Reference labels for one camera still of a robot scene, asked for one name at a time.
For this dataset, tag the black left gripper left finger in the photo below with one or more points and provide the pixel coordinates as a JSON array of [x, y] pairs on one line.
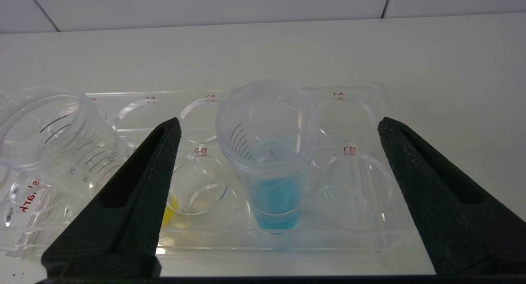
[[123, 210]]

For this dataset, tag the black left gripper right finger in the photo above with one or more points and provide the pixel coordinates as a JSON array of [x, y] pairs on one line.
[[448, 214]]

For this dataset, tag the blue pigment test tube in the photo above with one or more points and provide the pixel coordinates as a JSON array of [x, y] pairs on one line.
[[275, 202]]

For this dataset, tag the yellow pigment test tube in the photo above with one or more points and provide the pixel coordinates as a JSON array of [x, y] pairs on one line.
[[61, 152]]

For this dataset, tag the clear acrylic test tube rack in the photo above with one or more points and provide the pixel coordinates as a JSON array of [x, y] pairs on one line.
[[349, 218]]

